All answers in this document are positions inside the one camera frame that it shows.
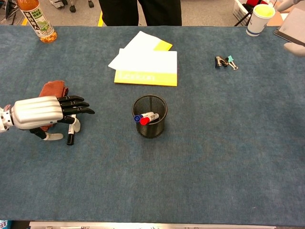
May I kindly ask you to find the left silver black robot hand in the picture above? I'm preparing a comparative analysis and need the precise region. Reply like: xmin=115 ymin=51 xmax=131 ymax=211
xmin=10 ymin=95 xmax=95 ymax=141

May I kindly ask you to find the grey person hand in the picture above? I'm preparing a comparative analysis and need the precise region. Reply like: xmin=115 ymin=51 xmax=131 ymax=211
xmin=283 ymin=42 xmax=305 ymax=57
xmin=277 ymin=0 xmax=301 ymax=12

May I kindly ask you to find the black cap marker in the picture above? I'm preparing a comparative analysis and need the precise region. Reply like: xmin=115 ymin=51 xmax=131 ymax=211
xmin=66 ymin=114 xmax=77 ymax=146

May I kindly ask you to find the blue cap marker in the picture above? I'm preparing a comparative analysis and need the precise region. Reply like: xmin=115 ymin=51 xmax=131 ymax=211
xmin=133 ymin=111 xmax=154 ymax=124

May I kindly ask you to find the red cap marker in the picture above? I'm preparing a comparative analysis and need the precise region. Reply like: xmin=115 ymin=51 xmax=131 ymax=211
xmin=139 ymin=113 xmax=160 ymax=126

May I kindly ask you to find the black mesh pen cup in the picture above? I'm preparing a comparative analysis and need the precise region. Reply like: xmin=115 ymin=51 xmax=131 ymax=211
xmin=131 ymin=94 xmax=168 ymax=139

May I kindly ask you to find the brown cardboard box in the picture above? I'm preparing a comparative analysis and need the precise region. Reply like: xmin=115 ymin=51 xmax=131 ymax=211
xmin=266 ymin=9 xmax=285 ymax=27

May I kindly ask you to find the brown folded cloth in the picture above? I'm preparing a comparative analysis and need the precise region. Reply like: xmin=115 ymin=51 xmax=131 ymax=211
xmin=39 ymin=80 xmax=69 ymax=132

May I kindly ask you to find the white paper cup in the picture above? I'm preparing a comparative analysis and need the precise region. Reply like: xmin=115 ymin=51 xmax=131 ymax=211
xmin=246 ymin=3 xmax=276 ymax=37

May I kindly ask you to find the white plastic basket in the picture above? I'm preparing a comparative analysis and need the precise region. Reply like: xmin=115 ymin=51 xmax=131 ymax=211
xmin=233 ymin=0 xmax=255 ymax=26

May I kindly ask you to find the teal binder clip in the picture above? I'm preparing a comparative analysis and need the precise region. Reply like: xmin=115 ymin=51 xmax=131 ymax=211
xmin=226 ymin=55 xmax=239 ymax=71

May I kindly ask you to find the black binder clip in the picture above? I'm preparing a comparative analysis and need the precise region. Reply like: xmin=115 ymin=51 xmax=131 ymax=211
xmin=214 ymin=56 xmax=229 ymax=69

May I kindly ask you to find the tea bottle green label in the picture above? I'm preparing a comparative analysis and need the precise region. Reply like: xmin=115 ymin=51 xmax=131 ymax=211
xmin=18 ymin=0 xmax=58 ymax=44

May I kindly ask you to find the office chair wheel base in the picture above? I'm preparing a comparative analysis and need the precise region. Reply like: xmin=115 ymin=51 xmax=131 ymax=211
xmin=49 ymin=0 xmax=95 ymax=13

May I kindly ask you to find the yellow white lettered notebook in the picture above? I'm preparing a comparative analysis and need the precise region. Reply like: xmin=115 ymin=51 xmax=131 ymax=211
xmin=113 ymin=48 xmax=178 ymax=87

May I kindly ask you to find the yellow white plain notebook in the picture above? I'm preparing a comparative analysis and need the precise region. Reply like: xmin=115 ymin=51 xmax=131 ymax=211
xmin=108 ymin=31 xmax=173 ymax=71

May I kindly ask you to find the person in black trousers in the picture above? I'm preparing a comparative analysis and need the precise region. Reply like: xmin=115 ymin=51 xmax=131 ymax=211
xmin=98 ymin=0 xmax=183 ymax=27

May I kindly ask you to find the blue felt table mat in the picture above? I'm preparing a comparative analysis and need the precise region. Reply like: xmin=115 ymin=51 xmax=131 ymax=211
xmin=0 ymin=25 xmax=305 ymax=227

